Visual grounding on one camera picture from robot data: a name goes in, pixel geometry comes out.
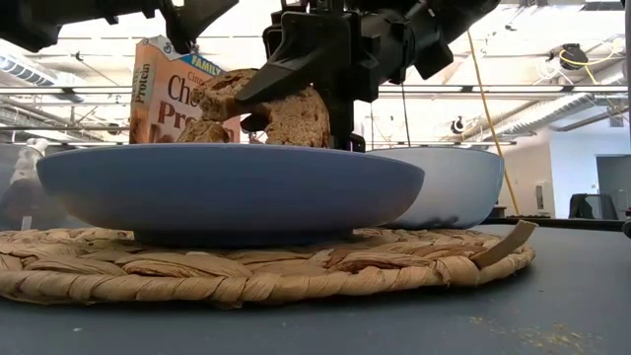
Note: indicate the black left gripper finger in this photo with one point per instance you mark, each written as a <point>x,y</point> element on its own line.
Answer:
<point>197,20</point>

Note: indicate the white ceiling air duct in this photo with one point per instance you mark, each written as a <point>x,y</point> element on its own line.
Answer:
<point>552,111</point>

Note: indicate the Cheerios Protein cereal box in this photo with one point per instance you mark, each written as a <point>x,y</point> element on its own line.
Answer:
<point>162,98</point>

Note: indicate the silver ceiling air duct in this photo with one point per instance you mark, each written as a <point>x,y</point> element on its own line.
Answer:
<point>29,71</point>

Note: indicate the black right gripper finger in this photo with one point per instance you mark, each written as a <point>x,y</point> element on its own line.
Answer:
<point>310,54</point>
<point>255,123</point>

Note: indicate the ceiling light strip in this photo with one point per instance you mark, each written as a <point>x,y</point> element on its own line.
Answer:
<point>493,89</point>

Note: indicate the light blue bowl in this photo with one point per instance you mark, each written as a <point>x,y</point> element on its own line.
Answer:
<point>458,192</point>

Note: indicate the round woven straw placemat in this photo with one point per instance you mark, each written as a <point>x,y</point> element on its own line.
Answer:
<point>197,276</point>

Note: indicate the brown bread slice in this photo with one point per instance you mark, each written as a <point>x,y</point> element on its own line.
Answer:
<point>296,120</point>

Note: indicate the black table frame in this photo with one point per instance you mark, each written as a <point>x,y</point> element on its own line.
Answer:
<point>567,224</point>

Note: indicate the black office chair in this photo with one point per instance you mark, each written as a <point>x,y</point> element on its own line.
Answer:
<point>591,207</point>

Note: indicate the blue ceramic bowl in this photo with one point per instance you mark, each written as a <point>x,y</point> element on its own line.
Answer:
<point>222,192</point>

